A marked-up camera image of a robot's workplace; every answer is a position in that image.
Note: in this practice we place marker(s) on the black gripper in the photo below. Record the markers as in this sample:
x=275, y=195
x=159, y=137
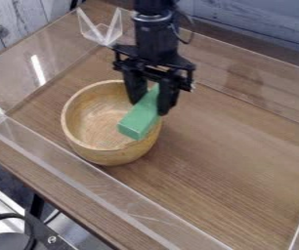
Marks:
x=152, y=58

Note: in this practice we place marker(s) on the green rectangular block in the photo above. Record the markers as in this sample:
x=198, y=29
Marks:
x=142, y=117

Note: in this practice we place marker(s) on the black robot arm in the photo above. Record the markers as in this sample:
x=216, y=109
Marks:
x=155, y=7

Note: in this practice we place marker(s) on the brown wooden bowl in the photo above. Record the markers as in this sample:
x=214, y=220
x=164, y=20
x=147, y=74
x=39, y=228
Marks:
x=90, y=118

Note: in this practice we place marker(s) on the black table leg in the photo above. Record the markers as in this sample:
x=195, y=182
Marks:
x=36, y=206

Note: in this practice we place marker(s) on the clear acrylic corner bracket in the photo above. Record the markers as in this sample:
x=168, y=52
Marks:
x=103, y=34

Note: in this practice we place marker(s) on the clear acrylic tray wall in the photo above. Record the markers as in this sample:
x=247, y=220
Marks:
x=216, y=187

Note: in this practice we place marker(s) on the black metal bracket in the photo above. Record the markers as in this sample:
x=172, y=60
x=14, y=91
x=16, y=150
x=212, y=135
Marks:
x=43, y=237

